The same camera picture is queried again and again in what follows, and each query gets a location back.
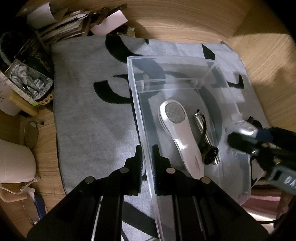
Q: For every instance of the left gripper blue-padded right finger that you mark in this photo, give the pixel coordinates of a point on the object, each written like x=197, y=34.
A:
x=160, y=174

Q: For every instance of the white note card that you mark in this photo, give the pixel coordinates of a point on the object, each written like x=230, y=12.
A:
x=5, y=105

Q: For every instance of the silver metal flashlight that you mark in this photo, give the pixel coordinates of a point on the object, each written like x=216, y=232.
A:
x=208, y=151

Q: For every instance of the white cylindrical speaker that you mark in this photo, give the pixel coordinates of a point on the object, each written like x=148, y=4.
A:
x=17, y=163

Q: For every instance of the stack of papers and booklets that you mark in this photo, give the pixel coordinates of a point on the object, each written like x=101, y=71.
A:
x=74, y=24

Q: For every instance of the clear acrylic storage box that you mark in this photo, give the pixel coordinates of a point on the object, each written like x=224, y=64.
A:
x=184, y=105

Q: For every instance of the pink tape roll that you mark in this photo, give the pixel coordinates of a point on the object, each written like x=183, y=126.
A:
x=109, y=24

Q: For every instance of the grey rug with black letters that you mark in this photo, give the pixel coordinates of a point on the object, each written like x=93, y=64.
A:
x=95, y=118

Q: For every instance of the round mirror glasses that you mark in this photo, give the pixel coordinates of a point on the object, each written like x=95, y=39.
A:
x=31, y=133

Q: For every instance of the white paper cup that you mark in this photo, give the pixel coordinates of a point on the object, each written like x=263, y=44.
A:
x=41, y=17

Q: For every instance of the white handheld foot file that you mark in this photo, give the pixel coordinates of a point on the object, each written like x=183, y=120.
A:
x=175, y=122

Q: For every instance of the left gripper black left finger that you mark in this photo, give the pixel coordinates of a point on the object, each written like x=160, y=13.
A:
x=133, y=177

